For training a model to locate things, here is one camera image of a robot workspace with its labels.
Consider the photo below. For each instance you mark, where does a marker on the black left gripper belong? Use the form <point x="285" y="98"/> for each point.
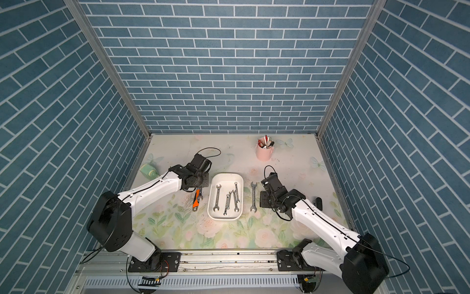
<point x="206" y="180"/>

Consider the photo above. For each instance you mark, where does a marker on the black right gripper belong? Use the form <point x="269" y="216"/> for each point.
<point x="263" y="197"/>

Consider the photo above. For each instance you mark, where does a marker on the orange handled adjustable wrench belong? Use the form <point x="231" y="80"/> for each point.
<point x="197" y="199"/>

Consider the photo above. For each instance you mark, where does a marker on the large silver open-end wrench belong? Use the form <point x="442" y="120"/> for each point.
<point x="253" y="207"/>

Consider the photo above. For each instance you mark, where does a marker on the silver combination wrench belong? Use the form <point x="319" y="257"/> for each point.
<point x="216" y="205"/>

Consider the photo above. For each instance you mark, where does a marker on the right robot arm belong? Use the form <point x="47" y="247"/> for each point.
<point x="358" y="260"/>

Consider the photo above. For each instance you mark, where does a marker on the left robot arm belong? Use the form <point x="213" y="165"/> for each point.
<point x="111" y="222"/>

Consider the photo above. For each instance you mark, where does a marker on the white plastic storage box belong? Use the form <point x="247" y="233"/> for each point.
<point x="227" y="181"/>

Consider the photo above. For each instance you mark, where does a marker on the silver wrench in box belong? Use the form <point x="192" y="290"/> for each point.
<point x="236" y="198"/>

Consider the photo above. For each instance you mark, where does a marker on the pink pen cup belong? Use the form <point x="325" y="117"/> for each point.
<point x="264" y="148"/>

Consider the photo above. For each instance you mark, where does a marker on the silver ring-end wrench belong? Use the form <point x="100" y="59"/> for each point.
<point x="227" y="203"/>

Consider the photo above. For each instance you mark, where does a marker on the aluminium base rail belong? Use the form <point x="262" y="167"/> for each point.
<point x="311" y="269"/>

